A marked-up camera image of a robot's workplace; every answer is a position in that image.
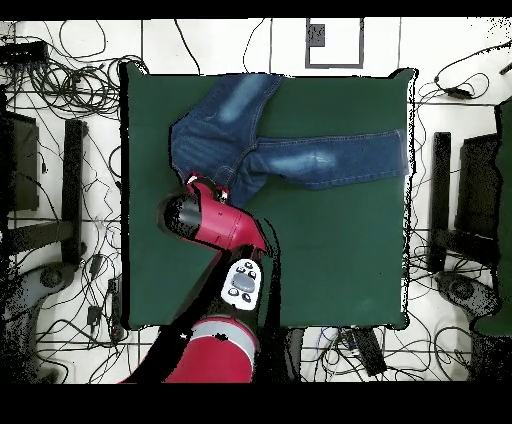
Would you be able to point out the blue denim jeans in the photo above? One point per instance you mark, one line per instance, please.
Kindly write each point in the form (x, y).
(320, 156)

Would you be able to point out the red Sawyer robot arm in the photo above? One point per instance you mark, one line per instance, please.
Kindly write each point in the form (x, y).
(224, 224)

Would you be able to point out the black stand base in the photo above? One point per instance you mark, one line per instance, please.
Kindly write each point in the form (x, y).
(440, 192)
(73, 192)

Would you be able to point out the black power adapter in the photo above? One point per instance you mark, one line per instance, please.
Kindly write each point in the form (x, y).
(458, 92)
(96, 264)
(94, 315)

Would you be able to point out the black power strip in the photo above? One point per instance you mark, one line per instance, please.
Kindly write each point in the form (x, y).
(24, 52)
(116, 308)
(370, 352)

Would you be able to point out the dark green table cloth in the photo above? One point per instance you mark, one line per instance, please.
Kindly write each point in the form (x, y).
(340, 260)

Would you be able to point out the black box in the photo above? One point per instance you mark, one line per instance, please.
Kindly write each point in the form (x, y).
(24, 168)
(478, 184)

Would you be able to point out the grey wheeled chair base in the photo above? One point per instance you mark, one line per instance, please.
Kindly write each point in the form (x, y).
(52, 278)
(464, 290)

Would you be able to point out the dark green spare cloth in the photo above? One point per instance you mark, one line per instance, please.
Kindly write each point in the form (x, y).
(504, 200)

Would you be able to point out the grey square floor frame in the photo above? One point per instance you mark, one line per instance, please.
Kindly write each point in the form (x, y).
(316, 36)

